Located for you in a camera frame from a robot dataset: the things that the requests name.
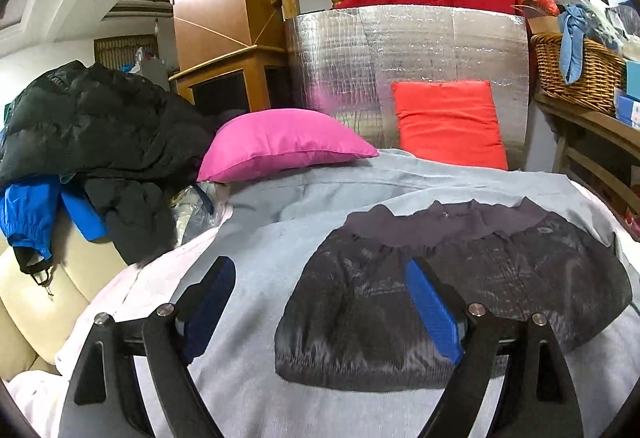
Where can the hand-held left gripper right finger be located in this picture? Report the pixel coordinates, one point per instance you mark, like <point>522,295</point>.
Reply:
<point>432,308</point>

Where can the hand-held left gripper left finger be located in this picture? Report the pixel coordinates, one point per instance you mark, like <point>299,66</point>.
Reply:
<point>210,303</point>

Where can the dark purple quilted jacket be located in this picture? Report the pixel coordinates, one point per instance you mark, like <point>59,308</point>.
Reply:
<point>350,318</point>

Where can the clear plastic bag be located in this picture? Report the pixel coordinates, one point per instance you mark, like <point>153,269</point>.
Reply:
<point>192,218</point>

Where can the grey blanket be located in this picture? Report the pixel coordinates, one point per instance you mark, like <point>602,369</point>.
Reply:
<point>280,228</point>

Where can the cream leather sofa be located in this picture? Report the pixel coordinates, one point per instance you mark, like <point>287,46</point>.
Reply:
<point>40,298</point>

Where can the pink pillow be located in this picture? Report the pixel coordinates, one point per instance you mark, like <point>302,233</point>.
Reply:
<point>280,143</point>

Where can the red-orange cushion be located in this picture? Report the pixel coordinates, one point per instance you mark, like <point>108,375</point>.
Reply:
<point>450,123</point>

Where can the blue jacket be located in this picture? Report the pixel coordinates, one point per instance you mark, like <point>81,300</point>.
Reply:
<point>30,213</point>

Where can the black down jacket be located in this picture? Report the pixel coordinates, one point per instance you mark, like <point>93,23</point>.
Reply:
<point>100,118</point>

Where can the grey cabinet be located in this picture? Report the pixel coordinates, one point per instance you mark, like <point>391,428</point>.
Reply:
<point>152,76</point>

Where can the wooden table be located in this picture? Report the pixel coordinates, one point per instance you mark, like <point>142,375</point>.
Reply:
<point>595,123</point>

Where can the silver foil insulation panel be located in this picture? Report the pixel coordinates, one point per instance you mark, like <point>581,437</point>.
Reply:
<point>350,53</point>

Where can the large wicker basket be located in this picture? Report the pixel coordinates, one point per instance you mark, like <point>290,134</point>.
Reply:
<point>590,78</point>

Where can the blue cloth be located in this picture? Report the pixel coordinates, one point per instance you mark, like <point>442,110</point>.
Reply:
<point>570,48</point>

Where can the light blue cardboard box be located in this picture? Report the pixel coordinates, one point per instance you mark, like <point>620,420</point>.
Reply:
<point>634,76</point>

